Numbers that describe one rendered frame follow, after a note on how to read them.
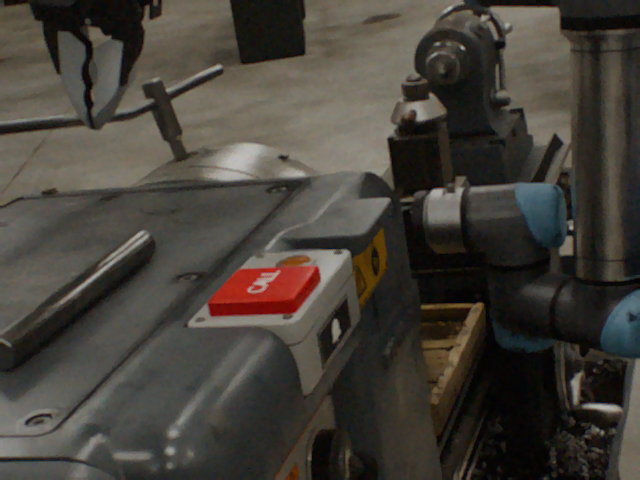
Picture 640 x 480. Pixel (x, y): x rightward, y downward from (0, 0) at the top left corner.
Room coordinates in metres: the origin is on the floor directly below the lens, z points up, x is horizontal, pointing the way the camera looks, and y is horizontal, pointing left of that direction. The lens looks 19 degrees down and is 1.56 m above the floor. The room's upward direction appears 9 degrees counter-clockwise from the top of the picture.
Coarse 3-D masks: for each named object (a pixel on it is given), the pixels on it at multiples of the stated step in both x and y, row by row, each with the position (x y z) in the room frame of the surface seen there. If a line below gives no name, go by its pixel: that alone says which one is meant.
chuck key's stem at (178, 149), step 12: (144, 84) 1.34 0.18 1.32; (156, 84) 1.33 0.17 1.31; (156, 96) 1.33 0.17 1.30; (156, 108) 1.33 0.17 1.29; (168, 108) 1.33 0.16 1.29; (156, 120) 1.33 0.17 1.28; (168, 120) 1.33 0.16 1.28; (168, 132) 1.33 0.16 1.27; (180, 132) 1.34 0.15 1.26; (180, 144) 1.33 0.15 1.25; (180, 156) 1.33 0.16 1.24
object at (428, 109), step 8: (432, 96) 1.83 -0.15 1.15; (400, 104) 1.82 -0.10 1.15; (408, 104) 1.81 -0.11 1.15; (416, 104) 1.81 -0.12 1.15; (424, 104) 1.81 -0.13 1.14; (432, 104) 1.81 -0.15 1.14; (440, 104) 1.83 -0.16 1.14; (400, 112) 1.81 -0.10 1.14; (424, 112) 1.80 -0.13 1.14; (432, 112) 1.80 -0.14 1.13; (440, 112) 1.81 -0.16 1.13; (392, 120) 1.82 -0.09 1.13; (416, 120) 1.80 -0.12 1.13; (424, 120) 1.80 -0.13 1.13; (432, 120) 1.80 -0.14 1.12
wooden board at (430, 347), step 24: (432, 312) 1.65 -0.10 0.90; (456, 312) 1.64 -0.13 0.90; (480, 312) 1.61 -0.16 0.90; (432, 336) 1.60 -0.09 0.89; (480, 336) 1.61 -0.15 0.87; (432, 360) 1.53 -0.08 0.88; (456, 360) 1.47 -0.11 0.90; (432, 384) 1.46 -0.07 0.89; (456, 384) 1.46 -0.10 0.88; (432, 408) 1.36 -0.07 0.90
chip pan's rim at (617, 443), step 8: (560, 256) 2.62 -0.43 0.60; (568, 256) 2.61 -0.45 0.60; (568, 264) 2.61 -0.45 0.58; (568, 272) 2.61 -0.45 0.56; (632, 360) 2.06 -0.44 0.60; (632, 368) 2.03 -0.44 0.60; (632, 376) 2.14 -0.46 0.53; (624, 384) 1.98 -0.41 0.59; (632, 384) 2.12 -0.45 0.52; (624, 392) 1.95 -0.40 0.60; (624, 400) 1.92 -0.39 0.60; (624, 408) 1.89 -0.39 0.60; (624, 416) 1.86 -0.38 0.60; (624, 424) 1.97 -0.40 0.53; (616, 432) 1.81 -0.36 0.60; (616, 440) 1.79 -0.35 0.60; (616, 448) 1.77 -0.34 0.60; (616, 456) 1.75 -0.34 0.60; (608, 464) 1.73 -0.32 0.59; (616, 464) 1.83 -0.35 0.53; (608, 472) 1.70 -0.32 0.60; (616, 472) 1.82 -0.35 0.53
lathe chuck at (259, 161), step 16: (224, 144) 1.36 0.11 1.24; (240, 144) 1.36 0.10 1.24; (192, 160) 1.31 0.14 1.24; (208, 160) 1.30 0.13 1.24; (224, 160) 1.30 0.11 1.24; (240, 160) 1.30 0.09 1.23; (256, 160) 1.31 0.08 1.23; (272, 160) 1.32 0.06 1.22; (256, 176) 1.27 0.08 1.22; (272, 176) 1.28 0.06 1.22; (288, 176) 1.29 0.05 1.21
